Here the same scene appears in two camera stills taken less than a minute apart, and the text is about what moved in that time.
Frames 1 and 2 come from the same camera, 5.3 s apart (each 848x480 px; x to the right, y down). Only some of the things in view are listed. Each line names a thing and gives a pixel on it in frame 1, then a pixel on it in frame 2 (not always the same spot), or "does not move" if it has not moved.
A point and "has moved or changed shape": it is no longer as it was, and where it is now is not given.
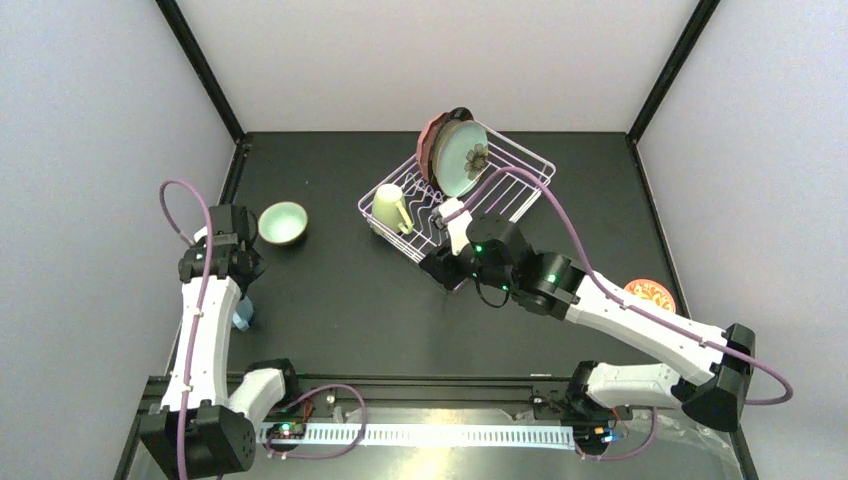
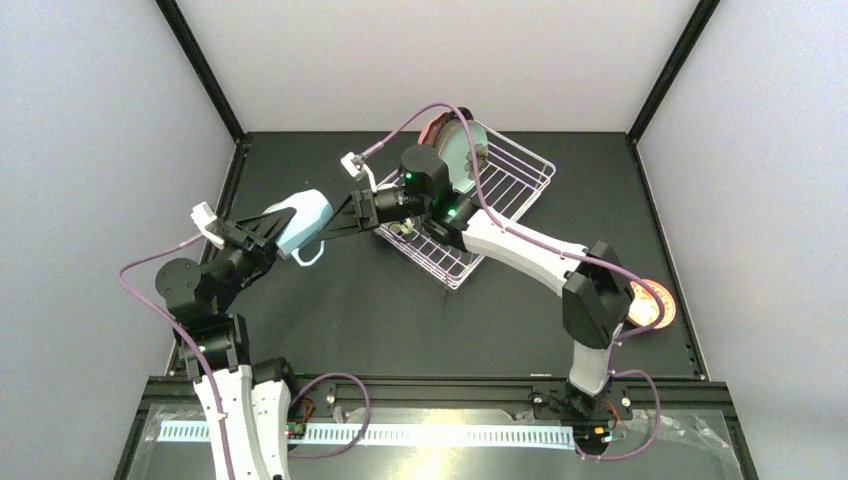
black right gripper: (438, 266) -> (359, 206)
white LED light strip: (421, 435) does not move
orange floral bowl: (652, 292) does not move
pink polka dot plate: (423, 145) does not move
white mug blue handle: (243, 314) has moved or changed shape
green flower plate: (459, 156) does not move
